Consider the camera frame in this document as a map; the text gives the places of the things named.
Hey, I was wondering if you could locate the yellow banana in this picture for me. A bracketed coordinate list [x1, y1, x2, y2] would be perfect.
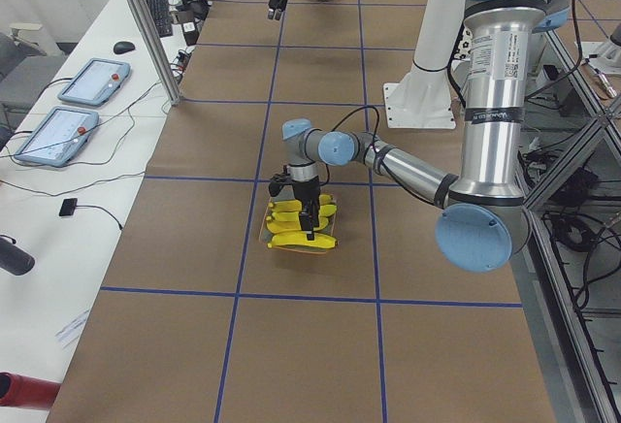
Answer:
[267, 232, 338, 249]
[268, 194, 336, 212]
[263, 217, 333, 235]
[268, 204, 338, 222]

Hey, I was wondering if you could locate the grey square plate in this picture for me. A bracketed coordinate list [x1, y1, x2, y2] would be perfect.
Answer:
[259, 192, 338, 254]

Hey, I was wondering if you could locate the black keyboard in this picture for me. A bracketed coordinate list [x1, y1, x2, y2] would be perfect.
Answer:
[145, 0, 173, 38]

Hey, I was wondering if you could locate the black computer mouse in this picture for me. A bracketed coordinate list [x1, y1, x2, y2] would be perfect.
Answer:
[113, 41, 136, 55]

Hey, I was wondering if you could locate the far teach pendant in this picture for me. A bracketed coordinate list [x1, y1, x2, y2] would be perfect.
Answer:
[57, 58, 131, 107]

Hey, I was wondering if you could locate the teach pendant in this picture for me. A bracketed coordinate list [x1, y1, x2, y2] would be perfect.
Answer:
[14, 107, 99, 168]
[57, 58, 131, 107]

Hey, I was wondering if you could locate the small black device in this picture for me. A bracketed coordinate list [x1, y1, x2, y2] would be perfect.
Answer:
[58, 198, 78, 217]

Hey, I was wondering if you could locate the near teach pendant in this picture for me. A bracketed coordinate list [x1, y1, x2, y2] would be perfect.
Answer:
[14, 107, 99, 168]

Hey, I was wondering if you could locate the red cylinder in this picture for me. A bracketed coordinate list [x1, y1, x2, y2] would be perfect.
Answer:
[1, 372, 61, 410]

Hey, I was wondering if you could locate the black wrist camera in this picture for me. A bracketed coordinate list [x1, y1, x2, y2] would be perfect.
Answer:
[268, 172, 292, 197]

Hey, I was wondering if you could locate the aluminium frame post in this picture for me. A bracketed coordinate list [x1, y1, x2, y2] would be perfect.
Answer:
[127, 0, 180, 106]

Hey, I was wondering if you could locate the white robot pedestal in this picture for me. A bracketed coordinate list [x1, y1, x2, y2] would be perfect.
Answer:
[384, 0, 465, 130]

